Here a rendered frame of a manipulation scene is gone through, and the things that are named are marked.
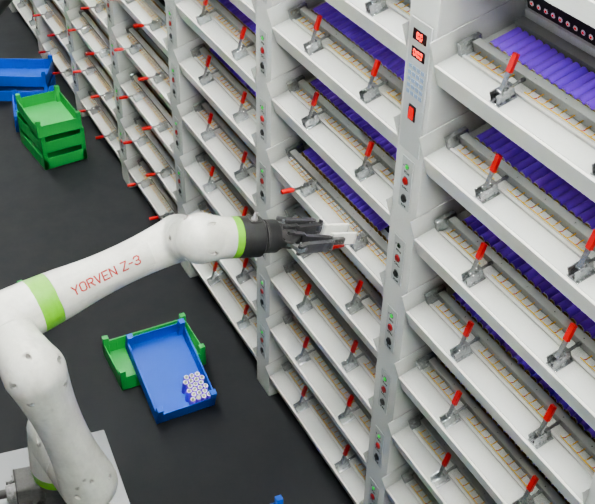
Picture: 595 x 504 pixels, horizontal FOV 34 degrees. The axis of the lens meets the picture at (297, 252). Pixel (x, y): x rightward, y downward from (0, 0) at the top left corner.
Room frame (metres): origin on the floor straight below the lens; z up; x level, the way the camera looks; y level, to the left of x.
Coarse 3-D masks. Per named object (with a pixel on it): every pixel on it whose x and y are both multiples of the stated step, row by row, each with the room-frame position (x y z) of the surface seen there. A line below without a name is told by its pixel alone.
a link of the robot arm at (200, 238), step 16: (176, 224) 1.71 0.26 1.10; (192, 224) 1.67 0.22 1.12; (208, 224) 1.67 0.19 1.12; (224, 224) 1.69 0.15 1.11; (240, 224) 1.71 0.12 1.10; (176, 240) 1.66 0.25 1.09; (192, 240) 1.64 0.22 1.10; (208, 240) 1.64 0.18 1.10; (224, 240) 1.66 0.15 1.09; (240, 240) 1.68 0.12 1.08; (176, 256) 1.69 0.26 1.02; (192, 256) 1.63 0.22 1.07; (208, 256) 1.64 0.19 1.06; (224, 256) 1.66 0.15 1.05; (240, 256) 1.68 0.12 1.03
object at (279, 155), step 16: (288, 144) 2.32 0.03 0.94; (304, 144) 2.35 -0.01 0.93; (272, 160) 2.30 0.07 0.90; (288, 160) 2.30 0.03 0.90; (288, 176) 2.23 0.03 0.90; (304, 176) 2.22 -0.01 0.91; (320, 192) 2.14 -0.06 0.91; (304, 208) 2.15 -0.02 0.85; (320, 208) 2.08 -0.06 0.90; (336, 208) 2.07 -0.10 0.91; (352, 256) 1.90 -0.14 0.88; (368, 256) 1.88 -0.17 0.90; (368, 272) 1.83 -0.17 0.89; (384, 272) 1.76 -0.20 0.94
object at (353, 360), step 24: (288, 264) 2.31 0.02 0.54; (288, 288) 2.25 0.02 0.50; (312, 288) 2.20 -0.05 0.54; (312, 312) 2.14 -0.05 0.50; (336, 312) 2.09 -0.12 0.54; (312, 336) 2.07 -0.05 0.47; (336, 336) 2.03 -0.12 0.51; (336, 360) 1.95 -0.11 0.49; (360, 360) 1.93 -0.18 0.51; (360, 384) 1.85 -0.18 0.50
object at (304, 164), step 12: (300, 156) 2.27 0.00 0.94; (312, 168) 2.21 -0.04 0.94; (324, 180) 2.15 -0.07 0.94; (336, 192) 2.10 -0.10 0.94; (348, 204) 2.04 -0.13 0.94; (348, 216) 2.02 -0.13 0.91; (360, 216) 1.99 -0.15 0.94; (360, 228) 1.97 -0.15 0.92; (372, 228) 1.94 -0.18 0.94; (372, 240) 1.91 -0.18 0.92; (384, 240) 1.89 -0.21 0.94; (384, 252) 1.86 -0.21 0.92
